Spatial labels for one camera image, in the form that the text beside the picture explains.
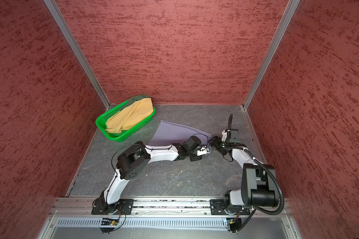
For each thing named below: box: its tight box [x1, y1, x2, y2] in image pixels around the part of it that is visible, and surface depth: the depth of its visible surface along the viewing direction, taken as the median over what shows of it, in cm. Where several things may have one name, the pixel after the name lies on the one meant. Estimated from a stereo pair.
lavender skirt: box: [148, 119, 213, 146], surface depth 106 cm
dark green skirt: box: [123, 94, 152, 109], surface depth 115 cm
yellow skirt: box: [104, 97, 154, 134], surface depth 106 cm
